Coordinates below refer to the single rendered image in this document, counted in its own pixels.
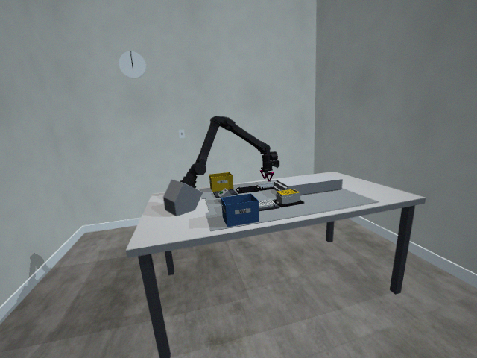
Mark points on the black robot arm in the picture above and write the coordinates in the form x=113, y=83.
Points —
x=228, y=124

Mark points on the grey bench mat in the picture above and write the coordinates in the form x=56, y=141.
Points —
x=313, y=203

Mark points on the white multiwell plate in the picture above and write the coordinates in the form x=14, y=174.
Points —
x=266, y=203

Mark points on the yellow open-top bin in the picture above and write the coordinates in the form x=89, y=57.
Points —
x=220, y=181

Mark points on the dark blue open-top bin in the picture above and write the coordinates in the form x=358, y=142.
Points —
x=240, y=209

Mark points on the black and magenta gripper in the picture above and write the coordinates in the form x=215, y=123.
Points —
x=265, y=170

